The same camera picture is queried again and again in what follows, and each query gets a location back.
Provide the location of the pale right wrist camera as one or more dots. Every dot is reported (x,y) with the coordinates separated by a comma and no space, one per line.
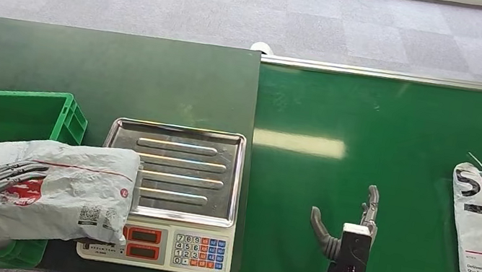
(354,252)

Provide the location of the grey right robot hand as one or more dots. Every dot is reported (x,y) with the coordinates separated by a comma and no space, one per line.
(328,243)

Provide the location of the grey package with red print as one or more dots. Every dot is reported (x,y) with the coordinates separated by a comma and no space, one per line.
(76,196)

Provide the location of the green conveyor belt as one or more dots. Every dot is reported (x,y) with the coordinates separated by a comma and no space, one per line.
(300,188)

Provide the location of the white roller end cap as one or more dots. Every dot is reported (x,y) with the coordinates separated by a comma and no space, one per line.
(262,47)

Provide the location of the steel-tray weighing scale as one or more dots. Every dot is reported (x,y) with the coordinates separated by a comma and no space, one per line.
(185,179)

